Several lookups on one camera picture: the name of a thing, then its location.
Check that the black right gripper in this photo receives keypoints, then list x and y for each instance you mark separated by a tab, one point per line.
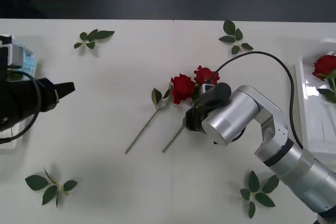
194	120

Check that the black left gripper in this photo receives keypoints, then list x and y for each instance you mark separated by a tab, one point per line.
44	95

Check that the red rose with stem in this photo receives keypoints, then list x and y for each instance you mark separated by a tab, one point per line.
183	89
325	66
204	75

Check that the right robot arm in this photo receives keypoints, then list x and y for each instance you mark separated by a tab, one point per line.
288	161

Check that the loose green leaf twig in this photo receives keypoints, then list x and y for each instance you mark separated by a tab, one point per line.
101	34
263	199
36	182
229	26

